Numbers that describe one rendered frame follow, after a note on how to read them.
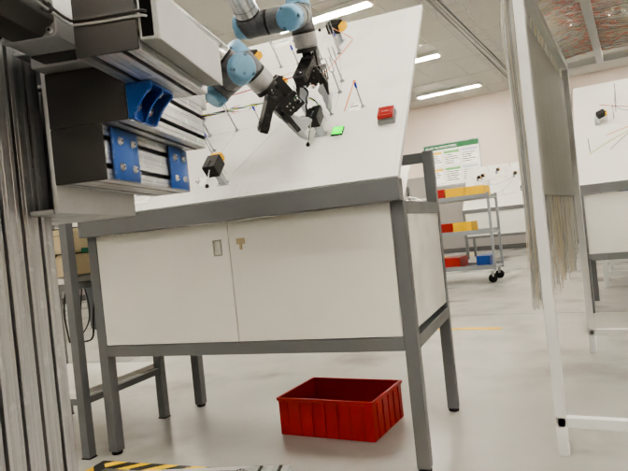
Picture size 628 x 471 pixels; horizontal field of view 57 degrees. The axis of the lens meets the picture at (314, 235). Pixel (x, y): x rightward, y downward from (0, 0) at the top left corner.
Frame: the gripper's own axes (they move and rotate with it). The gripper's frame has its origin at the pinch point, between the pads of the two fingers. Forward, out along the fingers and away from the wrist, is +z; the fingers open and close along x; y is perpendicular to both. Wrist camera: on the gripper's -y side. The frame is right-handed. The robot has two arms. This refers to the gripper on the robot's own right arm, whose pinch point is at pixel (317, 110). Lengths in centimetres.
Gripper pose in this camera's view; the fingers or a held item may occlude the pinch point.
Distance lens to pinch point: 195.4
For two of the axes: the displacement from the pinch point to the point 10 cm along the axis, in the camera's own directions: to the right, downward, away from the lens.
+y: 3.6, -3.9, 8.5
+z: 2.0, 9.2, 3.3
